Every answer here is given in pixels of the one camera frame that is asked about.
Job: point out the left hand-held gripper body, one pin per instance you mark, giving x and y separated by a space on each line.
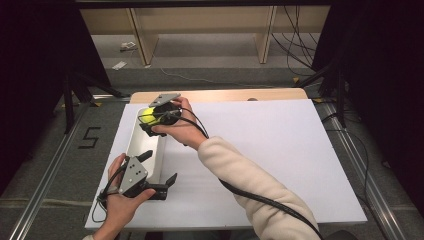
133 175

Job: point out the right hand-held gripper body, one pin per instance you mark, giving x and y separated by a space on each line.
168 113

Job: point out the white plastic bin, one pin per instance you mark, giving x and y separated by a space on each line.
143 145

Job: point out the yellow tennis ball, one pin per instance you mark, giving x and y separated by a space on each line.
148 117

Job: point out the person's right hand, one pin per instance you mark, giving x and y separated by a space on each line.
186 131

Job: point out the person's left hand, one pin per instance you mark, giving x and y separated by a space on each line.
120 206

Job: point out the wooden table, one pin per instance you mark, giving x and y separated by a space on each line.
233 94

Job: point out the white paper scrap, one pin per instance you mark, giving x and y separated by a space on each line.
128 46
119 65

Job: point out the black tripod stand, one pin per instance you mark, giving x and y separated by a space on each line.
339 96
70 100

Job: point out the wooden shelf unit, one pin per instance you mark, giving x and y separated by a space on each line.
200 20

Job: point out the white board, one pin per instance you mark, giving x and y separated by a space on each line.
283 150

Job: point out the aluminium floor rail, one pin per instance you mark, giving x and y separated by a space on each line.
43 186
363 176

